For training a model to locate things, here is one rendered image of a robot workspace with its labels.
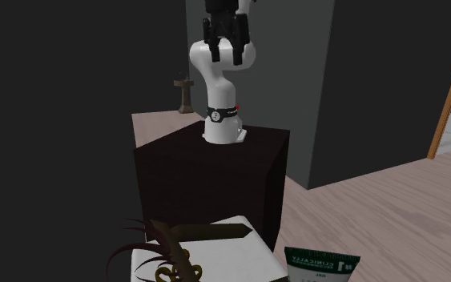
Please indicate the dark robot stand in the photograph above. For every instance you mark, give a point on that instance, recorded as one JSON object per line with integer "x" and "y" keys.
{"x": 209, "y": 179}

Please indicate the brown pedestal candle holder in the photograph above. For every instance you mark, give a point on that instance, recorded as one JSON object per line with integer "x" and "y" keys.
{"x": 185, "y": 97}

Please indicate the white table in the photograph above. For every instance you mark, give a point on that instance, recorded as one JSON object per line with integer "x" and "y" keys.
{"x": 229, "y": 259}

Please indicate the wooden door frame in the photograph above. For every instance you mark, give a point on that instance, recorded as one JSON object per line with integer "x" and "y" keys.
{"x": 449, "y": 97}

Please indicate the green and white tube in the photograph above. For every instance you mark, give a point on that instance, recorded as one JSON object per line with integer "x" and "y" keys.
{"x": 318, "y": 267}

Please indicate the dark red spiky plant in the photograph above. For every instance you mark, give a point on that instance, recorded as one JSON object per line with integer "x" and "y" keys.
{"x": 153, "y": 232}

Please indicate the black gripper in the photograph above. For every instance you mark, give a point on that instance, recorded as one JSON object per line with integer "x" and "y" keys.
{"x": 222, "y": 11}

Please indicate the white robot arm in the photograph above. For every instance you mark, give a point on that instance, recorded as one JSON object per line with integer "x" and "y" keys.
{"x": 220, "y": 90}

